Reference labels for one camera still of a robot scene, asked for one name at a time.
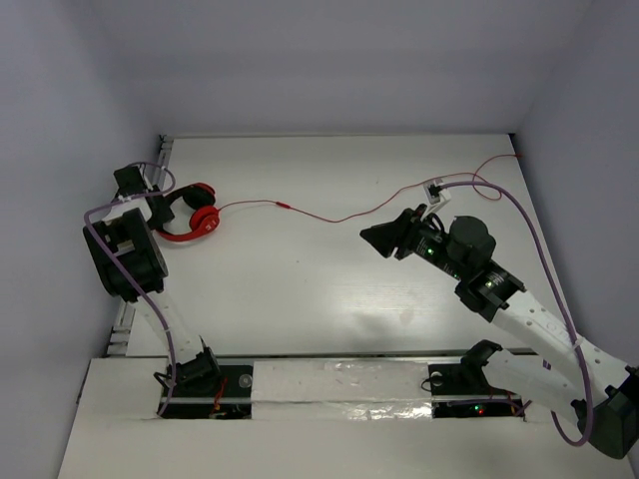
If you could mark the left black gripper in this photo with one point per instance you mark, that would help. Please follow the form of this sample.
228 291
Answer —
161 212

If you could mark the white foil covered block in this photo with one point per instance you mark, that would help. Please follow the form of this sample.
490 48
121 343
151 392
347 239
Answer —
355 390

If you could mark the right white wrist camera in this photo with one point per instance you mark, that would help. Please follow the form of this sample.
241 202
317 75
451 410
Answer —
437 196

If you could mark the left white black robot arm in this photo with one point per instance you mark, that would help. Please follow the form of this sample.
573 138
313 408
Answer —
197 366

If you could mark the aluminium rail at front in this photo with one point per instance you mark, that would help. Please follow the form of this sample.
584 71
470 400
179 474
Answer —
348 355

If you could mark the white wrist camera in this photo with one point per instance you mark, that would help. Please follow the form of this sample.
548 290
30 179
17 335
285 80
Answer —
437 196
153 174

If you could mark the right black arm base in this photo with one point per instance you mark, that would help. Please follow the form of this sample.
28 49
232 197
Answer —
457 394

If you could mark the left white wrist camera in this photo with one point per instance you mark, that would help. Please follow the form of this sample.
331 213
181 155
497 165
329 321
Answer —
153 174

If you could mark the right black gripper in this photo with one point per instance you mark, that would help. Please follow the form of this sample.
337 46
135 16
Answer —
387 236

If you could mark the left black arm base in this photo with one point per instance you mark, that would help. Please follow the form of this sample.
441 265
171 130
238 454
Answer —
230 399

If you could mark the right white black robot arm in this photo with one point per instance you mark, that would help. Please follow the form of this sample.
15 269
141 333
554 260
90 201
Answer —
588 387

